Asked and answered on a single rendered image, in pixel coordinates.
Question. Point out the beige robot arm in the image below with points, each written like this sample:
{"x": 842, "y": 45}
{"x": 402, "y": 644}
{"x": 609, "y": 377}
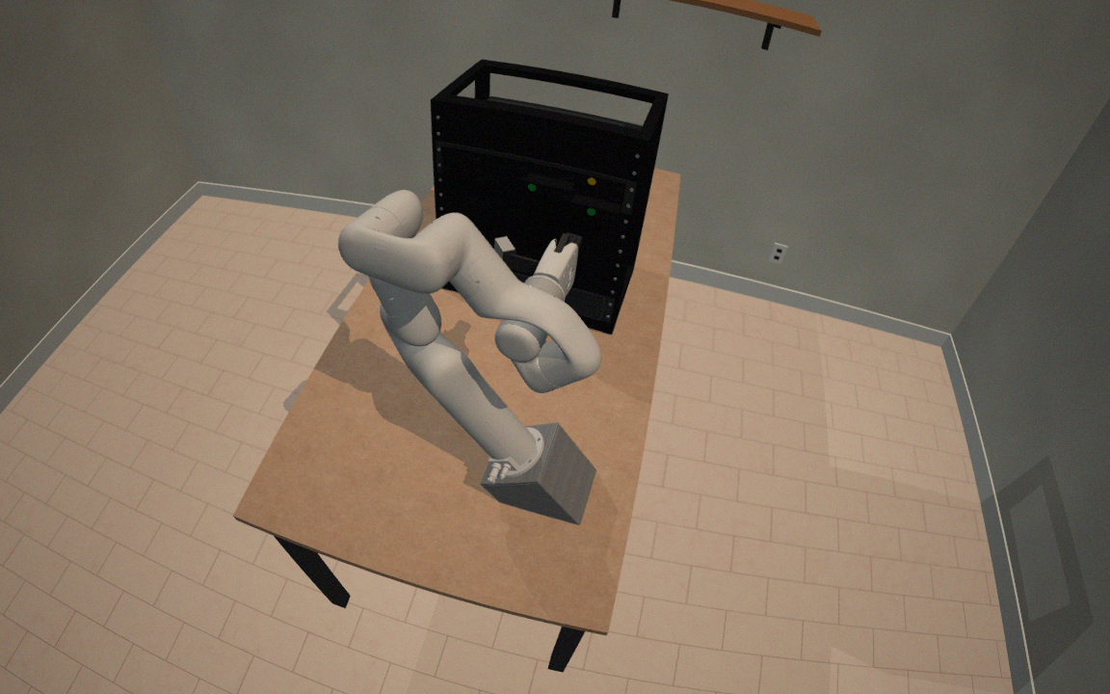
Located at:
{"x": 452, "y": 249}

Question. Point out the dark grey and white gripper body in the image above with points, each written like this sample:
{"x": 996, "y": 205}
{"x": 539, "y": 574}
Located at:
{"x": 558, "y": 267}

